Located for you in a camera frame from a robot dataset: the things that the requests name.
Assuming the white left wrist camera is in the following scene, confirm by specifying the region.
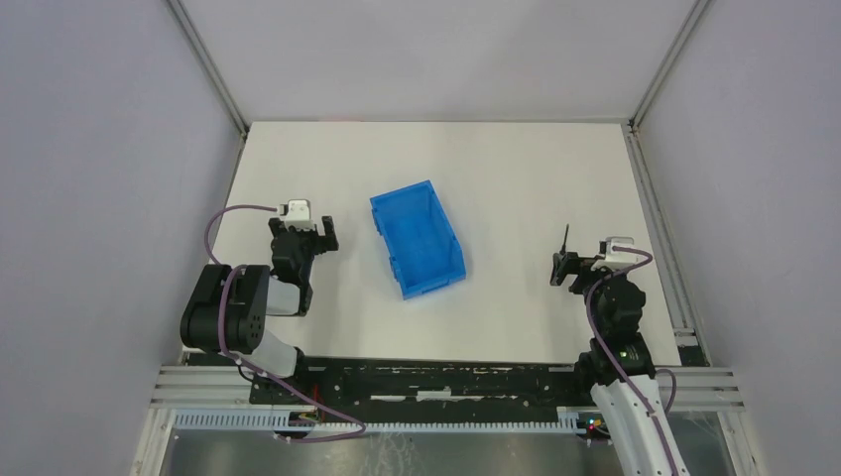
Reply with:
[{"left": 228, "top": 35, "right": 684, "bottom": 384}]
[{"left": 278, "top": 199, "right": 316, "bottom": 231}]

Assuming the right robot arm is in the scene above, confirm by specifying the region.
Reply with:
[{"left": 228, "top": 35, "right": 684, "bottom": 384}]
[{"left": 549, "top": 244, "right": 689, "bottom": 475}]

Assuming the red handled screwdriver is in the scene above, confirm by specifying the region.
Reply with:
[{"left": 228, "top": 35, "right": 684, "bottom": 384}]
[{"left": 558, "top": 223, "right": 569, "bottom": 255}]

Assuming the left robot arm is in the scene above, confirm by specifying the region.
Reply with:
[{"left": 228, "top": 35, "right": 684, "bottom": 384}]
[{"left": 180, "top": 215, "right": 339, "bottom": 378}]

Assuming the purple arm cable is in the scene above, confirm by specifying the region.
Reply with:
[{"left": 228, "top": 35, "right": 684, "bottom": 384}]
[
  {"left": 584, "top": 246, "right": 681, "bottom": 476},
  {"left": 203, "top": 203, "right": 368, "bottom": 444}
]

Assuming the blue plastic bin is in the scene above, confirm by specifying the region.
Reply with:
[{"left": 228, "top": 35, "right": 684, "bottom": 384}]
[{"left": 370, "top": 180, "right": 467, "bottom": 299}]

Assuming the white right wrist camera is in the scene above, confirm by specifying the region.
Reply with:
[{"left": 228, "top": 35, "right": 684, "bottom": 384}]
[{"left": 592, "top": 236, "right": 639, "bottom": 272}]

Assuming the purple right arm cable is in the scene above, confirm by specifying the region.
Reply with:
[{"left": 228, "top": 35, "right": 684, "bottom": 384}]
[{"left": 584, "top": 246, "right": 681, "bottom": 476}]

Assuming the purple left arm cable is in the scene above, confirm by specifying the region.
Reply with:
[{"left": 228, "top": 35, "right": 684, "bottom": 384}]
[{"left": 203, "top": 203, "right": 368, "bottom": 444}]

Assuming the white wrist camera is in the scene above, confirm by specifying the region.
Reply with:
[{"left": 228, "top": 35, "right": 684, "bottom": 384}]
[
  {"left": 278, "top": 199, "right": 316, "bottom": 231},
  {"left": 592, "top": 236, "right": 639, "bottom": 272}
]

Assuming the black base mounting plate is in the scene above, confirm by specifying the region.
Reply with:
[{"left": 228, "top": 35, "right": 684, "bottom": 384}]
[{"left": 289, "top": 356, "right": 620, "bottom": 423}]

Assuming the white slotted cable duct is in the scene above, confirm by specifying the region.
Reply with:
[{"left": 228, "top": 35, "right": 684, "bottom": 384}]
[{"left": 173, "top": 410, "right": 586, "bottom": 436}]

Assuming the aluminium frame rail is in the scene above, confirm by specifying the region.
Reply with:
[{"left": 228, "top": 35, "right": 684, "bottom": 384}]
[{"left": 151, "top": 366, "right": 746, "bottom": 413}]

